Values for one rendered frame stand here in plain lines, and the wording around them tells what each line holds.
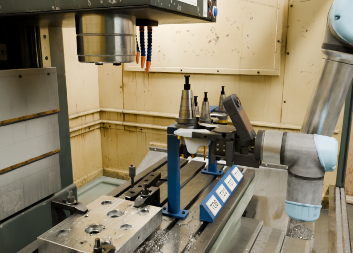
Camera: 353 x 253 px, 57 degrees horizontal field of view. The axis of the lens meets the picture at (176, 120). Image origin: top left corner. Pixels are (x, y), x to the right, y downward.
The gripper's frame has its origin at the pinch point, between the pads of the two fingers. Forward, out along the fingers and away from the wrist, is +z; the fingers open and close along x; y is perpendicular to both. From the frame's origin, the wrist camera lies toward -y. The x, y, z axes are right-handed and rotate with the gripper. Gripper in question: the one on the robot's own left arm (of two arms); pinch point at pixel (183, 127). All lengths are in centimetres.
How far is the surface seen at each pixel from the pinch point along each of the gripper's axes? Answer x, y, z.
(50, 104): 21, 3, 66
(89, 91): 92, 9, 105
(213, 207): 28.6, 35.7, 0.2
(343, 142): 101, 26, -43
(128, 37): 0.2, -22.1, 15.8
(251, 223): 60, 56, -8
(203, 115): 39.2, 5.3, 8.9
